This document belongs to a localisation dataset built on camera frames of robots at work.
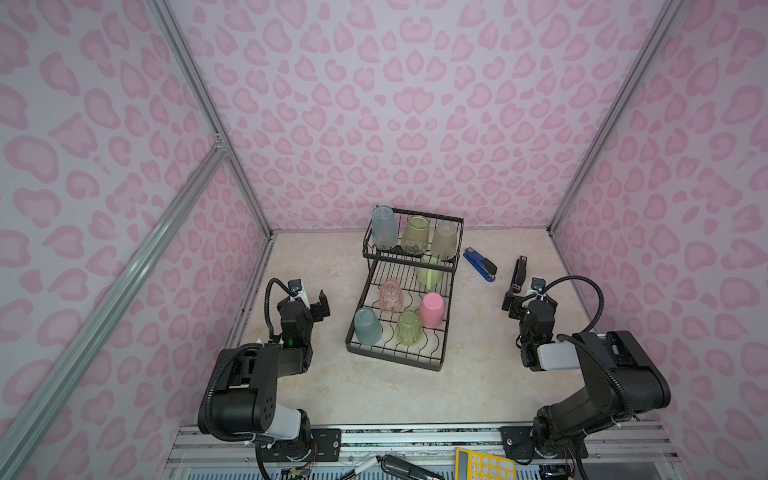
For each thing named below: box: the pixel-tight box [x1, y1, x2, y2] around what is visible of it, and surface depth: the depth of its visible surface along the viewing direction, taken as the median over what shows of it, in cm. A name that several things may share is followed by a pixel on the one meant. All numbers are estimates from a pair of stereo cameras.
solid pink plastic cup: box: [419, 292, 445, 328], surface depth 88 cm
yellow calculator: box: [454, 448, 516, 480], surface depth 70 cm
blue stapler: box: [463, 247, 497, 282], surface depth 109 cm
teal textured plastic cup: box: [371, 205, 398, 250], surface depth 87 cm
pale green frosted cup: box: [431, 220, 458, 261], surface depth 86 cm
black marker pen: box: [338, 454, 445, 480], surface depth 70 cm
